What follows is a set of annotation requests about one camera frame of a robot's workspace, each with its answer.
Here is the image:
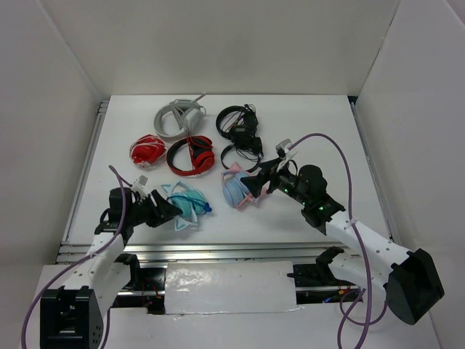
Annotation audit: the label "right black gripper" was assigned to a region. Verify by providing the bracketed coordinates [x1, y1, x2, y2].
[240, 156, 310, 206]

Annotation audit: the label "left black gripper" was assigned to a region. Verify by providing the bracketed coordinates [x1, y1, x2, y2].
[127, 188, 183, 228]

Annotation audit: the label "teal cat ear headphones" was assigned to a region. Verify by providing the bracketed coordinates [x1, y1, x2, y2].
[161, 181, 212, 232]

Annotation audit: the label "blue headphone cable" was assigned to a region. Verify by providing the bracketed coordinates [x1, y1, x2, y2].
[169, 194, 212, 215]

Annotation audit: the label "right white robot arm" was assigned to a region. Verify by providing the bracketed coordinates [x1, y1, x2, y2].
[241, 165, 445, 325]

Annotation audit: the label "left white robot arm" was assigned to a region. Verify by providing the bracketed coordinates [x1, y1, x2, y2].
[39, 188, 182, 348]

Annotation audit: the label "blue pink cat headphones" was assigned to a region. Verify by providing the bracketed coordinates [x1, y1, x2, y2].
[221, 162, 268, 211]

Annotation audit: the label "black headphones lower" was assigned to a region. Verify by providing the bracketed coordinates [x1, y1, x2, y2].
[220, 137, 264, 172]

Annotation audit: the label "black headphones upper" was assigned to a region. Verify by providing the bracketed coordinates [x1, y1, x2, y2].
[216, 104, 259, 142]

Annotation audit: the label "red black headphones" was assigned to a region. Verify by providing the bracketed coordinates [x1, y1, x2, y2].
[166, 135, 215, 177]

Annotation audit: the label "folded red headphones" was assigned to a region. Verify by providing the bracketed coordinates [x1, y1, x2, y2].
[129, 134, 167, 169]

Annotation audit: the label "white grey headphones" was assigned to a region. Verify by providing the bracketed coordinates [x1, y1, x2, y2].
[153, 92, 206, 143]

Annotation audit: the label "white foil covered plate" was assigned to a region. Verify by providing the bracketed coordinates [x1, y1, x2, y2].
[164, 261, 297, 315]

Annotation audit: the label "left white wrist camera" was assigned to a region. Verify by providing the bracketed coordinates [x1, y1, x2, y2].
[131, 175, 148, 198]

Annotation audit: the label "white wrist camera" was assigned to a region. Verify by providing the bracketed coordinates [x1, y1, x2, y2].
[275, 139, 297, 171]
[131, 175, 148, 198]

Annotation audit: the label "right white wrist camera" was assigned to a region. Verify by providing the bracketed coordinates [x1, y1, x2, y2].
[275, 139, 297, 171]

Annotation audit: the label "aluminium rail frame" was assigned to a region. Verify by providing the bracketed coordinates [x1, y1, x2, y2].
[54, 242, 364, 292]

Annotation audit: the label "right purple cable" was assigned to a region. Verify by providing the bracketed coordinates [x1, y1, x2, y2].
[290, 133, 387, 349]

